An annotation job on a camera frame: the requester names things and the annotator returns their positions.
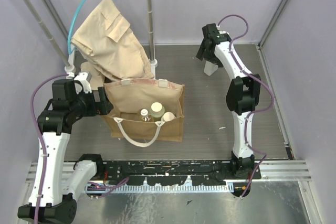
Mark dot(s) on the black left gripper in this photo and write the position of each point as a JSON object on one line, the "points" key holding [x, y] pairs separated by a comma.
{"points": [[101, 101]]}

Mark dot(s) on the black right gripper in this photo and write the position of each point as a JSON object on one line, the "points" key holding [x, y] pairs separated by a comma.
{"points": [[203, 53]]}

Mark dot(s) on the brown burlap canvas bag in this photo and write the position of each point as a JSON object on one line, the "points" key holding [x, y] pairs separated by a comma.
{"points": [[129, 96]]}

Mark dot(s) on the white rectangular bottle dark cap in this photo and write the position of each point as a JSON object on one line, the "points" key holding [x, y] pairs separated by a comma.
{"points": [[210, 68]]}

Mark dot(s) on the clear amber liquid bottle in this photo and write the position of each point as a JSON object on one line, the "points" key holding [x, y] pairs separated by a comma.
{"points": [[144, 115]]}

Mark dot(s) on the green bottle cream cap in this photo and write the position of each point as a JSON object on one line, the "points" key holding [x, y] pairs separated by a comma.
{"points": [[157, 110]]}

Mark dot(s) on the cream bottle with cap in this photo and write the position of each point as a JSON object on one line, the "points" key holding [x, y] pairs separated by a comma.
{"points": [[168, 116]]}

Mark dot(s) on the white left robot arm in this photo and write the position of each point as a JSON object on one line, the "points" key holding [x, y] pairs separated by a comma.
{"points": [[51, 200]]}

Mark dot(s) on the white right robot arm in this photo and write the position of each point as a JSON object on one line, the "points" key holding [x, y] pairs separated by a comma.
{"points": [[242, 96]]}

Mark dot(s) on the beige cloth trousers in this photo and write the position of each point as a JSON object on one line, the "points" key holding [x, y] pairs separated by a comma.
{"points": [[106, 40]]}

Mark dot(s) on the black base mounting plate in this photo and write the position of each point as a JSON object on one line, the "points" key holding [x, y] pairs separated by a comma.
{"points": [[169, 173]]}

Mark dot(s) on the white slotted cable duct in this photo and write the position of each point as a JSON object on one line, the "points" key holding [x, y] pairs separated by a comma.
{"points": [[186, 188]]}

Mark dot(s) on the aluminium frame rail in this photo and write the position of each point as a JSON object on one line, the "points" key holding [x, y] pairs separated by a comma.
{"points": [[271, 170]]}

